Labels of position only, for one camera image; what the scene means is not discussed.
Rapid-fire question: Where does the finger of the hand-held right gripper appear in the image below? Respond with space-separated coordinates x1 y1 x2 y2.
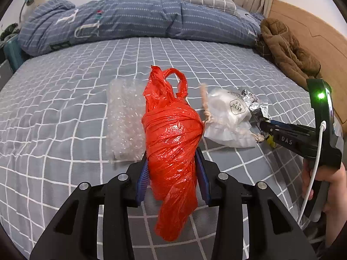
256 115 282 139
268 120 316 134

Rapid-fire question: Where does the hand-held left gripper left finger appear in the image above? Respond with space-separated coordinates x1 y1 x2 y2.
29 152 148 260

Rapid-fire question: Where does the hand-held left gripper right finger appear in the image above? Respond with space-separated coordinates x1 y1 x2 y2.
196 148 318 260

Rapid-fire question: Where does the silver foil wrapper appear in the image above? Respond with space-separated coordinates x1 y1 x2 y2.
239 87 269 120

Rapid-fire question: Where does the red plastic bag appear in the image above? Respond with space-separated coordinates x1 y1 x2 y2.
141 65 204 242

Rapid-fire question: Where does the person's right forearm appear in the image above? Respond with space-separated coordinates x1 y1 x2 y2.
325 222 347 250

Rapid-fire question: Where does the person's right hand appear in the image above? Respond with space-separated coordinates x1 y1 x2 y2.
301 158 347 224

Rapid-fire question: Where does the clear bubble wrap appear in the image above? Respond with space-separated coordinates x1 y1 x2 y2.
106 78 147 163

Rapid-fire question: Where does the brown jacket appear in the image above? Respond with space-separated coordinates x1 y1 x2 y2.
255 18 323 83

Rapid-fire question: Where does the grey checked bedsheet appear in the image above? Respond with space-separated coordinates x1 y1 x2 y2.
0 36 347 260

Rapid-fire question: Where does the wooden headboard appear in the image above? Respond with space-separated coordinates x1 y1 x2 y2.
267 0 347 130

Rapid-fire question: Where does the blue patterned quilt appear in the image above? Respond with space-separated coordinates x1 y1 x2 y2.
18 0 262 57

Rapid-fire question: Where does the grey suitcase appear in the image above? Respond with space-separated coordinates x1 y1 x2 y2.
0 60 13 87

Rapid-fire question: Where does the teal suitcase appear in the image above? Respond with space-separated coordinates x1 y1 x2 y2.
3 36 28 72

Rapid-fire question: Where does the dark desk clutter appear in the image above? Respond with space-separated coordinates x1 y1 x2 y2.
0 23 21 42

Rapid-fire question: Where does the white charging cable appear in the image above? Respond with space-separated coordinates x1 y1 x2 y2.
297 122 327 225

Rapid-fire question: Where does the white pouch with rope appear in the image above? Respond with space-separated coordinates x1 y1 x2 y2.
199 83 265 149

